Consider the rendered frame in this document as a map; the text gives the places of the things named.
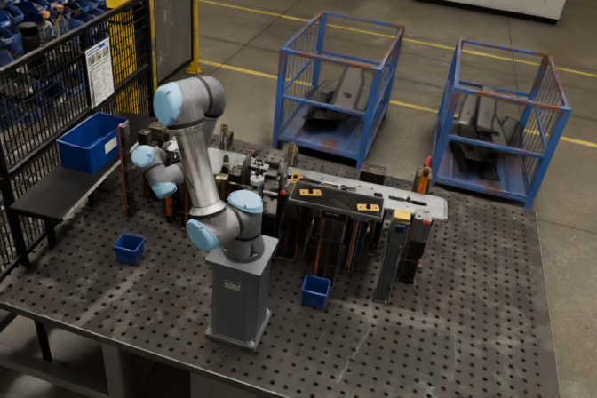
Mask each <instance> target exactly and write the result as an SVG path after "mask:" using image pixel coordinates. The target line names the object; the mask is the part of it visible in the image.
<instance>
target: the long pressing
mask: <svg viewBox="0 0 597 398"><path fill-rule="evenodd" d="M207 151H208V155H209V158H210V162H211V168H212V172H213V176H214V177H217V175H218V173H219V171H220V170H221V165H222V164H223V157H224V155H229V158H230V161H229V165H230V171H231V169H232V167H233V166H237V165H241V166H242V165H243V160H244V159H245V157H246V155H242V154H237V153H233V152H228V151H224V150H219V149H215V148H210V147H208V149H207ZM236 160H238V161H236ZM254 162H255V158H253V157H252V158H251V166H252V167H256V166H257V165H255V164H253V163H254ZM259 167H260V168H261V169H266V170H267V169H268V167H269V164H265V165H264V166H259ZM293 172H297V173H301V175H300V177H301V178H302V179H311V180H315V181H320V182H321V183H322V184H324V183H328V184H332V185H337V186H338V188H337V189H340V186H341V185H347V186H348V187H350V188H354V189H356V188H357V185H361V186H366V187H373V188H375V191H374V193H376V194H381V195H382V197H380V198H385V205H384V211H392V212H394V211H395V208H398V209H402V210H406V211H410V215H411V216H414V214H415V210H416V208H417V207H418V208H423V209H427V210H430V211H432V220H435V221H440V222H443V221H446V220H447V219H448V204H447V201H446V200H445V199H443V198H441V197H439V196H434V195H426V194H421V193H417V192H412V191H408V190H403V189H399V188H394V187H386V186H381V185H377V184H372V183H368V182H363V181H360V180H355V179H347V178H342V177H338V176H333V175H329V174H324V173H320V172H315V171H307V170H302V169H298V168H293V167H289V169H288V175H289V176H292V174H293ZM322 178H323V179H322ZM264 179H268V178H265V173H264ZM279 179H280V177H278V179H268V180H272V181H277V182H279ZM389 196H393V197H398V198H402V199H404V202H400V201H395V200H391V199H389ZM408 196H410V197H411V200H410V203H408V202H405V200H406V199H407V197H408ZM411 201H416V202H420V203H426V206H421V205H416V204H412V203H411ZM407 206H408V207H407Z"/></svg>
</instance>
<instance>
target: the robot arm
mask: <svg viewBox="0 0 597 398"><path fill-rule="evenodd" d="M226 102H227V97H226V93H225V90H224V88H223V86H222V85H221V84H220V82H219V81H218V80H216V79H215V78H213V77H211V76H204V75H201V76H195V77H191V78H188V79H184V80H181V81H177V82H171V83H168V84H166V85H163V86H161V87H159V88H158V89H157V90H156V92H155V96H154V111H155V116H156V118H158V121H159V122H160V123H161V124H162V125H165V126H167V129H168V131H170V132H172V133H173V134H174V136H175V140H176V141H175V140H173V141H168V142H165V143H164V144H163V146H162V147H161V148H158V146H155V147H150V146H138V147H136V148H135V149H134V150H133V151H132V154H131V159H132V161H133V162H134V164H136V165H137V166H139V167H140V168H141V170H142V171H143V173H144V174H145V176H146V178H147V180H148V182H149V184H150V186H151V188H152V190H154V192H155V194H156V196H157V197H158V198H161V199H162V198H165V197H167V196H169V195H172V194H173V193H175V192H176V191H177V188H176V186H177V185H180V184H182V183H184V182H187V186H188V190H189V193H190V196H191V200H192V204H193V207H192V209H191V210H190V216H191V219H190V220H189V221H188V222H187V233H188V235H189V237H190V239H191V240H192V242H193V243H194V244H195V245H196V246H197V247H198V248H199V249H201V250H203V251H211V250H213V249H215V248H218V247H219V246H220V245H222V253H223V255H224V256H225V257H226V258H227V259H229V260H231V261H233V262H235V263H240V264H247V263H251V262H254V261H257V260H258V259H260V258H261V257H262V256H263V254H264V250H265V244H264V241H263V238H262V235H261V221H262V211H263V202H262V199H261V198H260V197H259V196H258V195H256V194H255V193H252V192H250V191H245V190H238V191H234V192H233V193H231V194H230V195H229V197H228V199H227V200H228V203H225V202H223V201H221V200H220V199H219V194H218V190H217V187H216V183H215V179H214V176H213V172H212V168H211V162H210V158H209V155H208V151H207V149H208V146H209V145H210V142H211V137H212V134H213V132H214V129H215V126H216V123H217V121H218V118H219V117H221V116H222V115H223V113H224V110H225V106H226ZM176 148H177V149H178V150H179V152H173V150H175V149H176ZM179 160H181V162H179Z"/></svg>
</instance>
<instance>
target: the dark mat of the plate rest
mask: <svg viewBox="0 0 597 398"><path fill-rule="evenodd" d="M300 189H313V190H321V193H322V195H301V194H300ZM291 199H293V200H298V201H302V202H307V203H314V204H319V205H323V206H327V207H331V208H336V209H341V210H345V211H352V212H357V213H361V214H365V215H370V216H374V217H379V218H381V214H382V209H383V202H384V200H380V199H376V198H371V197H367V196H362V195H354V194H350V193H346V192H341V191H337V190H332V189H328V188H323V187H316V186H311V185H307V184H302V183H298V182H297V184H296V186H295V188H294V190H293V192H292V195H291ZM357 204H374V205H378V207H379V211H359V210H358V207H357Z"/></svg>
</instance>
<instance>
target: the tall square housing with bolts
mask: <svg viewBox="0 0 597 398"><path fill-rule="evenodd" d="M374 191H375V188H373V187H366V186H361V185H357V188H356V191H355V193H359V194H364V195H372V196H374ZM351 220H352V221H351V226H350V228H349V231H348V235H347V239H346V248H345V252H344V254H343V255H344V256H343V257H342V259H341V260H342V261H340V263H342V264H341V267H340V270H342V271H347V272H348V273H350V272H351V273H355V272H356V273H358V268H359V267H360V264H361V263H362V262H361V260H362V259H361V252H362V245H363V240H364V235H365V228H366V223H368V222H369V220H368V219H361V218H357V217H353V216H351ZM359 269H360V268H359Z"/></svg>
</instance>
